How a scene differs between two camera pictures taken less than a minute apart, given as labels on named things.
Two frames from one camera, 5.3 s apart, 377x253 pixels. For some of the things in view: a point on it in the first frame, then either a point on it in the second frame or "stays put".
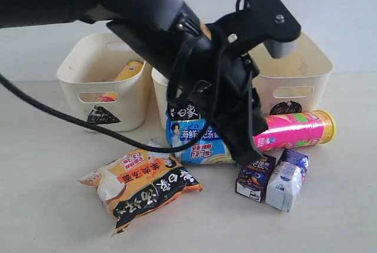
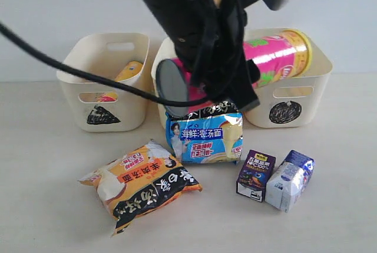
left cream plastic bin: [105, 79] stays put
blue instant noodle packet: [183, 122] stays put
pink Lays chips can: [296, 130] -> [280, 56]
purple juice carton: [253, 177] stays put
